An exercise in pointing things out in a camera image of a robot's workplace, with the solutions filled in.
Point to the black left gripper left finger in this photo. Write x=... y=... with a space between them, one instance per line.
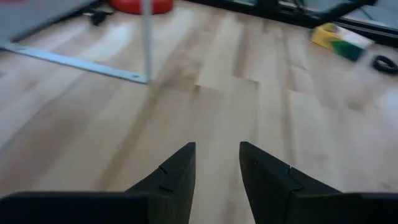
x=168 y=199

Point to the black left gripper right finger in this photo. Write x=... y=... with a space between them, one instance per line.
x=273 y=193

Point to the Crayola crayon box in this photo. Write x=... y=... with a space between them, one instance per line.
x=342 y=46

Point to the black spiral coil band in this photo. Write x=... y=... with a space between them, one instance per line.
x=376 y=63

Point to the red desk lamp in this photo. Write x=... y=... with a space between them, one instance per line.
x=130 y=6

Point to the black lamp power plug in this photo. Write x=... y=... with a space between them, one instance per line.
x=98 y=17

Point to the white perforated metal shelf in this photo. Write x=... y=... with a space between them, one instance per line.
x=31 y=18

